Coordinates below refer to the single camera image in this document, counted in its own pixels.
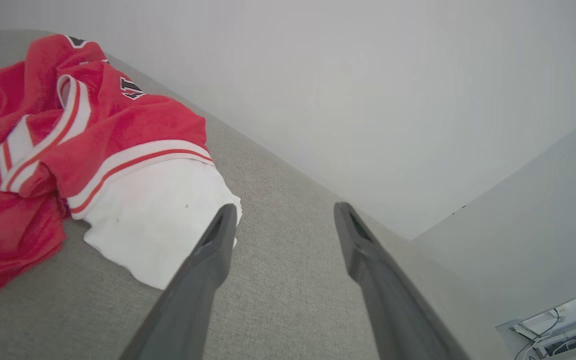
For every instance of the grey fabric sofa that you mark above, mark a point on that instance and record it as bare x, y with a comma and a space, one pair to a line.
288, 285

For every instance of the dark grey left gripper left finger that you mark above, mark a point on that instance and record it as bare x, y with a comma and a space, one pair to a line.
193, 290

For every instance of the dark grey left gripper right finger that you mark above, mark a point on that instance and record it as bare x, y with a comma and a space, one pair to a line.
388, 300

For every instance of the red white basketball jersey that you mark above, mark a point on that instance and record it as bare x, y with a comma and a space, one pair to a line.
118, 125

